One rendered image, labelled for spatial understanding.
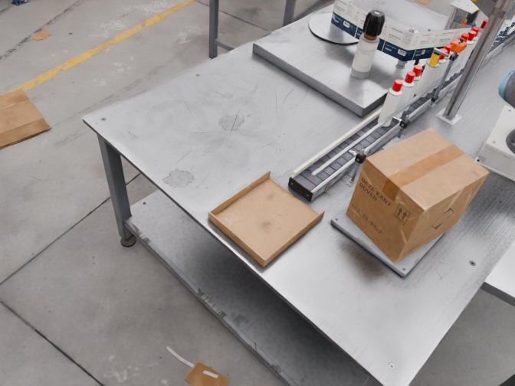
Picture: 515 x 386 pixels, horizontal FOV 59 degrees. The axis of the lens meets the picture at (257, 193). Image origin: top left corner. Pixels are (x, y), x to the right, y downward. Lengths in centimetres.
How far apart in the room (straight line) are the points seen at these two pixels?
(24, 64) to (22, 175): 118
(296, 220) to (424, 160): 46
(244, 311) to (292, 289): 66
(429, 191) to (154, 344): 142
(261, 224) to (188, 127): 56
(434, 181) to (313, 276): 46
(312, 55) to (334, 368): 142
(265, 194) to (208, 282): 64
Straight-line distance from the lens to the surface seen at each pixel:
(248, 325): 204
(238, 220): 156
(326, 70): 223
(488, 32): 205
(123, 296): 238
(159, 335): 227
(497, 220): 188
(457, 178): 149
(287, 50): 233
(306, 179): 165
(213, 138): 184
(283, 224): 156
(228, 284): 213
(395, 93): 188
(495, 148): 201
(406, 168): 145
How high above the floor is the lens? 205
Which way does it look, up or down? 48 degrees down
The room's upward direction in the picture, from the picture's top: 8 degrees clockwise
